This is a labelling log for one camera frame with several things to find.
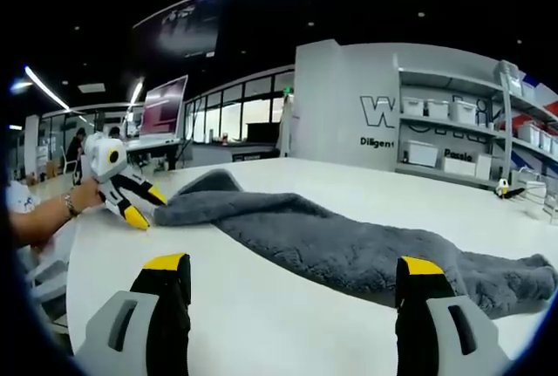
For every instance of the person's left hand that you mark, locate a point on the person's left hand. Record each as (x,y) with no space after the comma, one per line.
(87,197)

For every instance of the grey metal shelf unit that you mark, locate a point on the grey metal shelf unit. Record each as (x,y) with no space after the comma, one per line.
(479,131)

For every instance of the hanging white coat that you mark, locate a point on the hanging white coat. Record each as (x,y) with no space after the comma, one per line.
(286,127)

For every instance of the idle hand-held gripper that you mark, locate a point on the idle hand-held gripper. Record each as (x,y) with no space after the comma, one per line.
(503,187)

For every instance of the row of white storage bins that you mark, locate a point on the row of white storage bins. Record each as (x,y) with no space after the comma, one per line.
(436,109)

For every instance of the large monitor on stand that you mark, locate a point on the large monitor on stand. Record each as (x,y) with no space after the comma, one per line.
(163,107)

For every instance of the dark hanging screen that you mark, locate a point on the dark hanging screen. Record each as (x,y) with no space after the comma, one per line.
(187,27)

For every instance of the ceiling light strip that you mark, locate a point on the ceiling light strip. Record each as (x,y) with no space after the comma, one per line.
(45,88)
(136,93)

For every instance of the large white storage box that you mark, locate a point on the large white storage box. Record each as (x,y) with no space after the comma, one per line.
(420,153)

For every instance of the black equipment case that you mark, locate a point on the black equipment case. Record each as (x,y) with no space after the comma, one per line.
(261,131)

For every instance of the grey fluffy towel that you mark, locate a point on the grey fluffy towel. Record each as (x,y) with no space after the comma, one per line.
(331,245)

